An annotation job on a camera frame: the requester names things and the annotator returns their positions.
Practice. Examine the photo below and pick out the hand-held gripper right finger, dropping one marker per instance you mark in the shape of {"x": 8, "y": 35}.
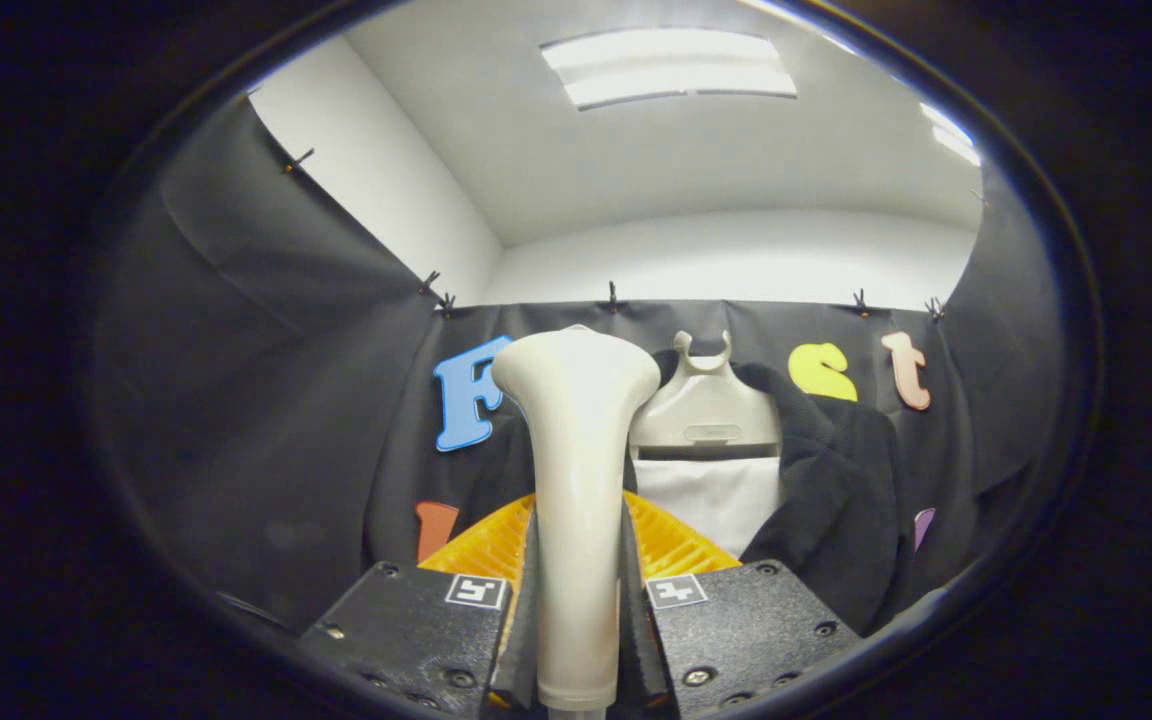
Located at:
{"x": 634, "y": 630}

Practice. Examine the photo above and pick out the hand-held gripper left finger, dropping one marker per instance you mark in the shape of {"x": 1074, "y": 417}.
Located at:
{"x": 524, "y": 630}

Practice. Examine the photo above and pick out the white garment steamer head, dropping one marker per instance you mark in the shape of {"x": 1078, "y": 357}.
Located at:
{"x": 576, "y": 450}

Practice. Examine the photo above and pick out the black suit jacket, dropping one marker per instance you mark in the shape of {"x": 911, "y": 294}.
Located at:
{"x": 836, "y": 500}

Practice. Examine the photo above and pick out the cream plastic hanger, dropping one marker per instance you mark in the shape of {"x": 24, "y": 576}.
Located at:
{"x": 706, "y": 410}

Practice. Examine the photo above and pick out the row of black cloth clips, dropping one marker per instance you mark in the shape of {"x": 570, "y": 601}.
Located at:
{"x": 613, "y": 298}

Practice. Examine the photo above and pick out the black backdrop cloth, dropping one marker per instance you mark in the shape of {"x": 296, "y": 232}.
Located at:
{"x": 236, "y": 400}

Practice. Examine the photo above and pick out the ceiling light panel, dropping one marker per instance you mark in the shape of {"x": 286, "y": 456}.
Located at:
{"x": 671, "y": 68}
{"x": 954, "y": 135}

